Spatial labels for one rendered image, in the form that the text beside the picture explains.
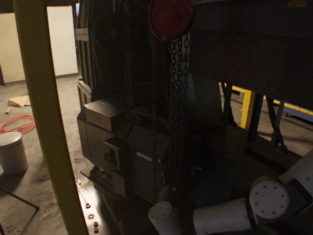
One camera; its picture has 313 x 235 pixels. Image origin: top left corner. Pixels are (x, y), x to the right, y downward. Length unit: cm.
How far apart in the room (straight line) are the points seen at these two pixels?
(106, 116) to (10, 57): 583
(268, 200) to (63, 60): 659
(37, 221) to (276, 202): 171
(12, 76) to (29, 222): 544
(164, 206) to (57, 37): 639
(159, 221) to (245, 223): 20
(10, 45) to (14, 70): 69
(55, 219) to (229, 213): 152
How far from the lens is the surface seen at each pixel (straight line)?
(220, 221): 53
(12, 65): 686
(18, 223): 196
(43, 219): 190
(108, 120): 116
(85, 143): 149
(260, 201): 47
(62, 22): 675
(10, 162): 239
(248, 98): 294
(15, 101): 475
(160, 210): 56
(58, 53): 674
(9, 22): 682
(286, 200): 48
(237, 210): 52
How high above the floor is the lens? 131
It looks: 23 degrees down
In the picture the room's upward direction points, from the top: straight up
